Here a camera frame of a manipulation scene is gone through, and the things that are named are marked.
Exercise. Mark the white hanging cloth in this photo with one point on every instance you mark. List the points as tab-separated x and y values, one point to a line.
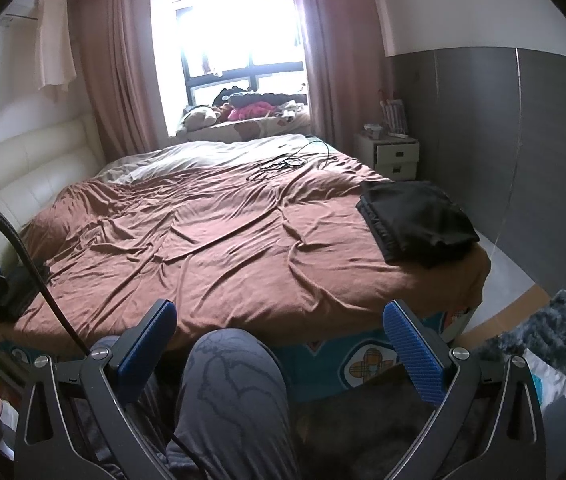
53	45

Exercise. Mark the patterned sill cushion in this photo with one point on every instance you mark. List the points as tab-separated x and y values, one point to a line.
243	130

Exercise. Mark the teal patterned fitted sheet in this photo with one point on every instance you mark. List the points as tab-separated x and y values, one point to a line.
323	365

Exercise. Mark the brown bedsheet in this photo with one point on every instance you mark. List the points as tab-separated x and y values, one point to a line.
213	250

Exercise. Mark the dark brown rug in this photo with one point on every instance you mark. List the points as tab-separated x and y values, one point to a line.
353	430

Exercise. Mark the pink striped box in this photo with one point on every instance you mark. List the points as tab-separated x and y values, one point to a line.
395	117

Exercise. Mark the cream padded headboard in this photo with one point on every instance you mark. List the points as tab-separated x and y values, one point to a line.
23	170

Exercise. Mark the grey white plush toy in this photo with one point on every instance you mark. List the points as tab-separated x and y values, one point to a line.
198	119

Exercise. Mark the black clothes pile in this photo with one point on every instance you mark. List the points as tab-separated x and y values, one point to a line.
23	292

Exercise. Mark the small white container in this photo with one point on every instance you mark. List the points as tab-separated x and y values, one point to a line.
374	131

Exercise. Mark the white plastic bag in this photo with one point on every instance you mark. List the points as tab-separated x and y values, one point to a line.
558	375

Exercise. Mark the black framed window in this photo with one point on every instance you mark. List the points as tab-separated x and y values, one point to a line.
223	35

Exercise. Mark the white nightstand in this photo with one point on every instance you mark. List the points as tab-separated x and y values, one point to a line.
388	157

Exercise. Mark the grey shaggy rug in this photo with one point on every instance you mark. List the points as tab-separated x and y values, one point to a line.
538	325

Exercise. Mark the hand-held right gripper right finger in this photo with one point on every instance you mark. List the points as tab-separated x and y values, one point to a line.
413	355

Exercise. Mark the white quilt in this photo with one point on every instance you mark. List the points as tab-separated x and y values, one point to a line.
203	155

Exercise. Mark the black plush toy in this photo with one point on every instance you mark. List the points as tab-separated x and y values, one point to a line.
223	96

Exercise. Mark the black garment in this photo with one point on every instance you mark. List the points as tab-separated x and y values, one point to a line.
263	98

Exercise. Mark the pink cloth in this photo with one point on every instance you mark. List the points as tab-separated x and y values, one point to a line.
250	110

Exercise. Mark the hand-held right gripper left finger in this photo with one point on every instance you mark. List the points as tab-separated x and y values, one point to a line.
145	345

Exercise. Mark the folded black pants stack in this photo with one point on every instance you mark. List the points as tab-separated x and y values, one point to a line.
413	220

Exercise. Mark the pink curtain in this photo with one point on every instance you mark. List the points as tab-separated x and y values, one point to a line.
118	85
338	60

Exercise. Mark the person's right leg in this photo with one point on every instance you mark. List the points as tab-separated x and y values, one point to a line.
233	400

